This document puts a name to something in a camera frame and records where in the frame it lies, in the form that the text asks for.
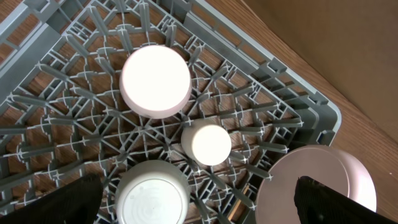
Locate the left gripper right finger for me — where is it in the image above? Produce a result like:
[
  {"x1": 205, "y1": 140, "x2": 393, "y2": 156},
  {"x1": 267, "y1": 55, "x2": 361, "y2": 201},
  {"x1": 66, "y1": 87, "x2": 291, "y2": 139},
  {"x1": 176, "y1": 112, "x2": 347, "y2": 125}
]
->
[{"x1": 294, "y1": 176, "x2": 397, "y2": 224}]

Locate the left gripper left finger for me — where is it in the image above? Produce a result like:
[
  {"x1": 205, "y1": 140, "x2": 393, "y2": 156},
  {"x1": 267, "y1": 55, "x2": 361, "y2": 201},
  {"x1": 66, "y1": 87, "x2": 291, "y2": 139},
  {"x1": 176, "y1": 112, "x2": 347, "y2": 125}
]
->
[{"x1": 1, "y1": 174, "x2": 103, "y2": 224}]

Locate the large white plate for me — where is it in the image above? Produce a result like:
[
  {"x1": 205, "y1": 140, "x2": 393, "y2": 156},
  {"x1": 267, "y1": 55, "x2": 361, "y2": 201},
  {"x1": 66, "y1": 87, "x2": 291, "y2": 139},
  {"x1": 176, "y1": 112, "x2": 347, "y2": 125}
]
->
[{"x1": 255, "y1": 145, "x2": 377, "y2": 224}]

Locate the grey bowl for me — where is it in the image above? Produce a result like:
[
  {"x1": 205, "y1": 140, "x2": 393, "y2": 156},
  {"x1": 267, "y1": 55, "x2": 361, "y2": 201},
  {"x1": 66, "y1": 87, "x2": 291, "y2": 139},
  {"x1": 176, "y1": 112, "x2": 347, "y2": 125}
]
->
[{"x1": 115, "y1": 160, "x2": 190, "y2": 224}]

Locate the white cup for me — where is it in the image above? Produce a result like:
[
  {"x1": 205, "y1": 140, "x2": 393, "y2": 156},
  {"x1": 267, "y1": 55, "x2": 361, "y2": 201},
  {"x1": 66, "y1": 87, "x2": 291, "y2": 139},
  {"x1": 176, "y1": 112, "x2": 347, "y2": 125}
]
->
[{"x1": 181, "y1": 119, "x2": 232, "y2": 166}]

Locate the small pink bowl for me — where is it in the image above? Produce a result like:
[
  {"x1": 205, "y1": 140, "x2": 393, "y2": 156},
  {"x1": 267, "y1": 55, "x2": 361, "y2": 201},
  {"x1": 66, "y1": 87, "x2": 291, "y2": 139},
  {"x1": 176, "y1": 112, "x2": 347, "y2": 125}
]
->
[{"x1": 119, "y1": 45, "x2": 192, "y2": 119}]

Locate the grey dishwasher rack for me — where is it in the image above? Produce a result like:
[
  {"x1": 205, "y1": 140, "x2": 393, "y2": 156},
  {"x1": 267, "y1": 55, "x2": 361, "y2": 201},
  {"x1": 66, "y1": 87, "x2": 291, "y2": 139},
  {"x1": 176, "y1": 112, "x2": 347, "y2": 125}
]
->
[{"x1": 1, "y1": 0, "x2": 341, "y2": 223}]

